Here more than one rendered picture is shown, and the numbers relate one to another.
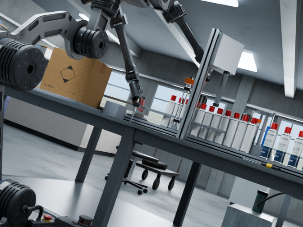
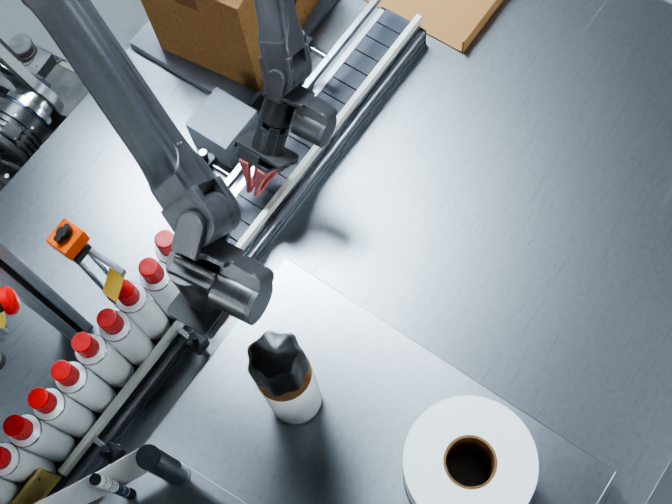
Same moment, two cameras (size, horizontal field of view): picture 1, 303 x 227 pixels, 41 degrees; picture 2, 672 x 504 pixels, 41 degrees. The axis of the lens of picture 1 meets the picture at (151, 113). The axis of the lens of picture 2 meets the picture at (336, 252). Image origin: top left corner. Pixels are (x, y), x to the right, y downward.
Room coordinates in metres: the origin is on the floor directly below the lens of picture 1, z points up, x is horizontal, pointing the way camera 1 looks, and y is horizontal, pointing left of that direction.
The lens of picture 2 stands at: (2.93, -0.58, 2.38)
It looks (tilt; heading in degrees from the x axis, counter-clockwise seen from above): 68 degrees down; 108
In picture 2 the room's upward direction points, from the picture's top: 11 degrees counter-clockwise
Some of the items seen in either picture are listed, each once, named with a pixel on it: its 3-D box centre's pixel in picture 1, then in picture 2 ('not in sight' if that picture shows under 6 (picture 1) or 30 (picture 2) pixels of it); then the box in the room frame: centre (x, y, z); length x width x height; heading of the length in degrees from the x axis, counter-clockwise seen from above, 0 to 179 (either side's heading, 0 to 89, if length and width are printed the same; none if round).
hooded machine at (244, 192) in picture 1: (254, 178); not in sight; (8.95, -2.62, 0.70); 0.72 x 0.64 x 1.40; 70
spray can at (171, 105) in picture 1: (169, 111); (178, 261); (2.49, -0.10, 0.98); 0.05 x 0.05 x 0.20
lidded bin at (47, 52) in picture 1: (45, 52); not in sight; (10.57, 3.16, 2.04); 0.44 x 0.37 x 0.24; 159
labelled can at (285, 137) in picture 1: (283, 145); not in sight; (2.18, -0.73, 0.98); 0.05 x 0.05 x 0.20
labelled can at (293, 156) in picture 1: (297, 149); not in sight; (2.14, -0.80, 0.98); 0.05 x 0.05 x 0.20
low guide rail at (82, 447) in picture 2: (147, 117); (256, 225); (2.60, 0.01, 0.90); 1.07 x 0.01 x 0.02; 63
